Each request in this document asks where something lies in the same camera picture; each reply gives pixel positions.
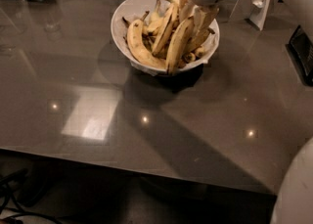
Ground large front yellow banana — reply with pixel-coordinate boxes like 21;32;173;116
165;16;194;75

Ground middle yellow banana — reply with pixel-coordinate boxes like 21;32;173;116
152;3;178;56

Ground small banana behind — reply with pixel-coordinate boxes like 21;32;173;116
143;0;162;35

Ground white bowl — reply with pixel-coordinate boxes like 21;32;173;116
111;0;220;76

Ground left yellow banana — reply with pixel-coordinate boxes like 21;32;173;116
122;11;165;69

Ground white angled stand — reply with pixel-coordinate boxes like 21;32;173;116
229;0;283;30

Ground black table outlet box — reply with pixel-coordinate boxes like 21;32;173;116
287;25;313;86

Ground black cables on floor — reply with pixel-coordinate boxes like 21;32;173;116
0;167;63;224

